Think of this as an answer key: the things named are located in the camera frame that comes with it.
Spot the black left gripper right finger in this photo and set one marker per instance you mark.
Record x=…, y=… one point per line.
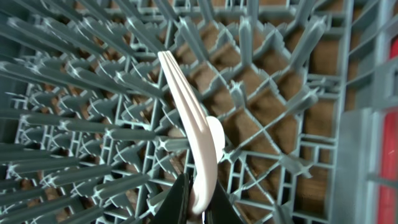
x=220, y=211

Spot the grey dishwasher rack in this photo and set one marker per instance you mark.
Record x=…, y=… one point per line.
x=90, y=132

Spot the red plastic tray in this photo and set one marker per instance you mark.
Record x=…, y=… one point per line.
x=387, y=204

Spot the white plastic spoon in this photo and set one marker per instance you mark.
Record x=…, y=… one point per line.
x=218, y=136

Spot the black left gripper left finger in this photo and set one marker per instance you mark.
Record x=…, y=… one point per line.
x=174, y=208

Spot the white plastic fork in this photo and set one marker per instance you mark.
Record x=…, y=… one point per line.
x=197, y=131

